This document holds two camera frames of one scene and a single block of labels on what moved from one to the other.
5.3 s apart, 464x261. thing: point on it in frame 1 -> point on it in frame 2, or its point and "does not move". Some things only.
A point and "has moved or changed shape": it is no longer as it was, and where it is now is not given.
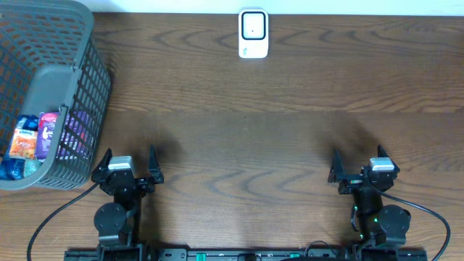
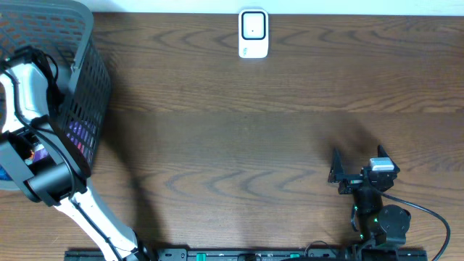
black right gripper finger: [336, 174] does not move
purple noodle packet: [46, 126] has moved or changed shape
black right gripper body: [355, 181] does not move
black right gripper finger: [381, 151] does not move
